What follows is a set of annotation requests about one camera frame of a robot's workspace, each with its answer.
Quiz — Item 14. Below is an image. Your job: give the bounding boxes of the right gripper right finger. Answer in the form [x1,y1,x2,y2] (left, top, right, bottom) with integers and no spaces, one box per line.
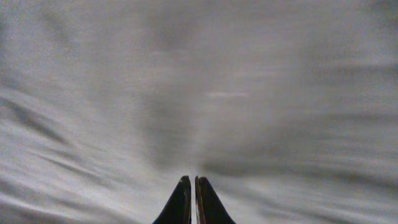
[195,176,236,224]

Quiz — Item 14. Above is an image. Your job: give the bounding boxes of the light blue jeans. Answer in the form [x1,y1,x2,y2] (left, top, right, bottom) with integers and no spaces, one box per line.
[1,1,397,223]

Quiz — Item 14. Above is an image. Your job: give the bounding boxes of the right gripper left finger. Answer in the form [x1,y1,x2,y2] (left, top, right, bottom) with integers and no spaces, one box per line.
[153,175,192,224]

